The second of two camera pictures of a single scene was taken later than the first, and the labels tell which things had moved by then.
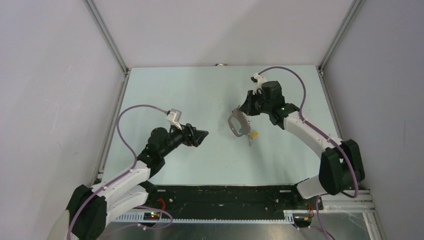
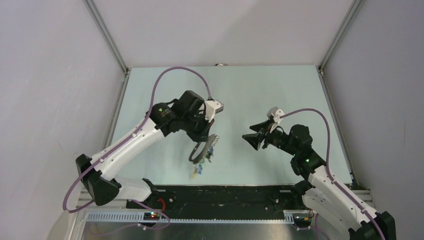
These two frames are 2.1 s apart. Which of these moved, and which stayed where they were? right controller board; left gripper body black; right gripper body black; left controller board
Moved: right gripper body black; left gripper body black
Stayed: right controller board; left controller board
